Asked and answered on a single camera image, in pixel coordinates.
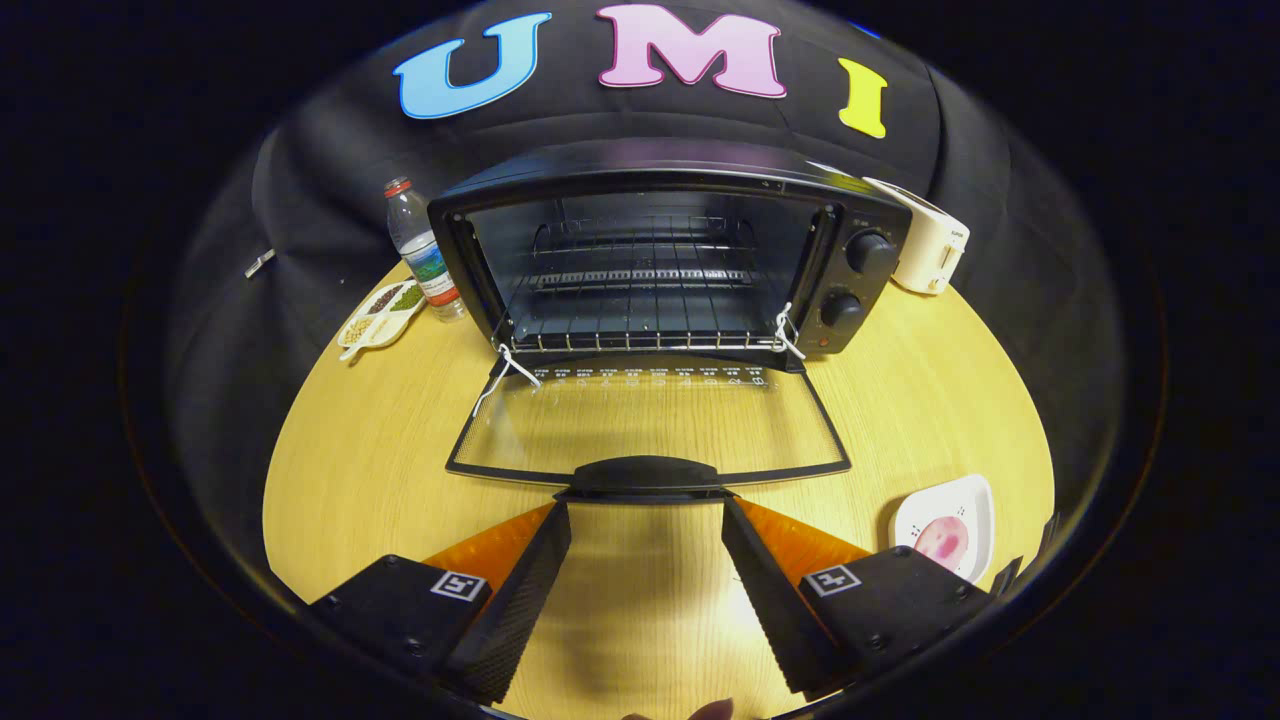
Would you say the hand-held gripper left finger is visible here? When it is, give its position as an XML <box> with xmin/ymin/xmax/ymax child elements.
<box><xmin>308</xmin><ymin>500</ymin><xmax>573</xmax><ymax>706</ymax></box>

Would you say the white bread toaster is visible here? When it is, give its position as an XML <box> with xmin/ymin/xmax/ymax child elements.
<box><xmin>862</xmin><ymin>177</ymin><xmax>971</xmax><ymax>296</ymax></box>

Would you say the white square plate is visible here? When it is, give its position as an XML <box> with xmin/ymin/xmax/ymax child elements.
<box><xmin>890</xmin><ymin>473</ymin><xmax>996</xmax><ymax>586</ymax></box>

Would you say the pink meat slice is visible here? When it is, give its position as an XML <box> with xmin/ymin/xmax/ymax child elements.
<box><xmin>915</xmin><ymin>517</ymin><xmax>969</xmax><ymax>573</ymax></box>

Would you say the divided dish of beans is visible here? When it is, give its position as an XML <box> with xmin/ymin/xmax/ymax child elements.
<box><xmin>337</xmin><ymin>280</ymin><xmax>429</xmax><ymax>363</ymax></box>

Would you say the white cord tie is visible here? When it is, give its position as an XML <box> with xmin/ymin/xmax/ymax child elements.
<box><xmin>470</xmin><ymin>343</ymin><xmax>543</xmax><ymax>419</ymax></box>
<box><xmin>773</xmin><ymin>302</ymin><xmax>807</xmax><ymax>361</ymax></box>

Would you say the glass toaster oven door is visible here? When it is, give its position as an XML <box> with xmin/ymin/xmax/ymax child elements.
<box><xmin>445</xmin><ymin>352</ymin><xmax>853</xmax><ymax>503</ymax></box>

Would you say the clear plastic water bottle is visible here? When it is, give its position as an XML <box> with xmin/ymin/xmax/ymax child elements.
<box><xmin>385</xmin><ymin>177</ymin><xmax>468</xmax><ymax>323</ymax></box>

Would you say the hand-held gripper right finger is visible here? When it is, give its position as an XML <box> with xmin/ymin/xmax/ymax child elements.
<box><xmin>722</xmin><ymin>497</ymin><xmax>996</xmax><ymax>701</ymax></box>

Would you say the black toaster oven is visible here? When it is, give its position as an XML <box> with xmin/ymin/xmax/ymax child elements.
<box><xmin>428</xmin><ymin>138</ymin><xmax>913</xmax><ymax>373</ymax></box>

